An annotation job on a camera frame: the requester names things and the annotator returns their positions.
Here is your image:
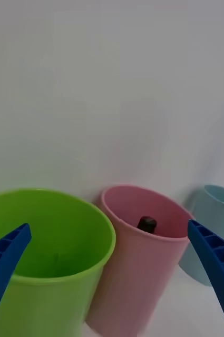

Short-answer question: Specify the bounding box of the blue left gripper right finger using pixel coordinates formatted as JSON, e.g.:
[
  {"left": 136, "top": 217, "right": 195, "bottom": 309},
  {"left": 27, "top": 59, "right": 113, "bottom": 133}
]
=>
[{"left": 187, "top": 219, "right": 224, "bottom": 337}]

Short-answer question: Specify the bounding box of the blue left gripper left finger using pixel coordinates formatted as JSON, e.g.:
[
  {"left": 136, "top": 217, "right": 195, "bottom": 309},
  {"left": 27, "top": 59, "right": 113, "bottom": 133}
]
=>
[{"left": 0, "top": 223, "right": 33, "bottom": 337}]

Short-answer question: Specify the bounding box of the small dark plastic bottle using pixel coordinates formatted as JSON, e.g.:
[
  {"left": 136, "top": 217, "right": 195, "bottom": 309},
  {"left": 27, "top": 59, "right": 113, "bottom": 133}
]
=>
[{"left": 137, "top": 215, "right": 158, "bottom": 234}]

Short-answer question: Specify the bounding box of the pale blue plastic bin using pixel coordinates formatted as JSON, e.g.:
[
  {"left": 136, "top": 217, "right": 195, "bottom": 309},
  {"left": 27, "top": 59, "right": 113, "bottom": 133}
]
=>
[{"left": 178, "top": 184, "right": 224, "bottom": 288}]

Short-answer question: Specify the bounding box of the green plastic bin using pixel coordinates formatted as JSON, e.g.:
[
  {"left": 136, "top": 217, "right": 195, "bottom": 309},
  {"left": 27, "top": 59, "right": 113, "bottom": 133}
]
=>
[{"left": 0, "top": 187, "right": 117, "bottom": 337}]

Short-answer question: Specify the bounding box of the pink plastic bin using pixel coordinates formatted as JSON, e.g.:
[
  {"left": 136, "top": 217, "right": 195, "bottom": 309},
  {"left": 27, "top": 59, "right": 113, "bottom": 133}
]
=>
[{"left": 85, "top": 184, "right": 196, "bottom": 337}]

